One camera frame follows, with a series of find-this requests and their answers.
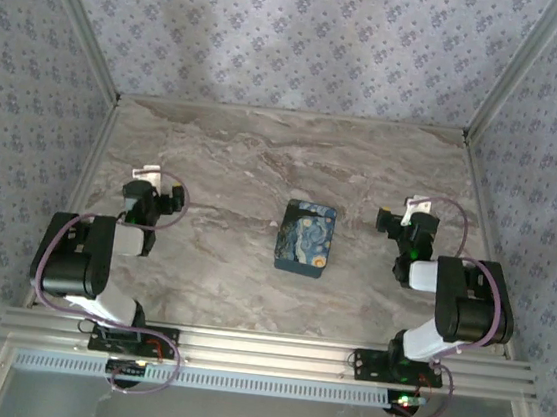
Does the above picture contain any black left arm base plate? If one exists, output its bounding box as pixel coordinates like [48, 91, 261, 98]
[86, 318, 181, 362]

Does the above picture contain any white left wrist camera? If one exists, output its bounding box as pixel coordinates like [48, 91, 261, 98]
[129, 162, 165, 191]

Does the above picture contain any aluminium frame post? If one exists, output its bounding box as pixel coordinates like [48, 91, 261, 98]
[461, 0, 557, 156]
[22, 0, 133, 107]

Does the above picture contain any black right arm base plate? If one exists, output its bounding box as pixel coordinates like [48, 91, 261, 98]
[350, 346, 447, 390]

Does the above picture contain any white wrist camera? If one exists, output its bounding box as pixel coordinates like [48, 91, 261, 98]
[129, 162, 165, 191]
[401, 193, 436, 227]

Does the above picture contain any starry night tin box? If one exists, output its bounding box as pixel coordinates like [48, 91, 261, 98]
[272, 197, 339, 280]

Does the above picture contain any grey slotted cable duct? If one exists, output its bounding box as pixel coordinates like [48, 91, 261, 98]
[13, 345, 393, 412]

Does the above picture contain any aluminium table edge rail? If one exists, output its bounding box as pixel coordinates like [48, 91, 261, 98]
[118, 90, 471, 140]
[440, 138, 541, 360]
[23, 91, 124, 318]

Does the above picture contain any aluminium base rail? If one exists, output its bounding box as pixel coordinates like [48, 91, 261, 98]
[0, 302, 542, 403]

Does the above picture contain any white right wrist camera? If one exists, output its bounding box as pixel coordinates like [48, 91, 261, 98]
[401, 193, 436, 227]

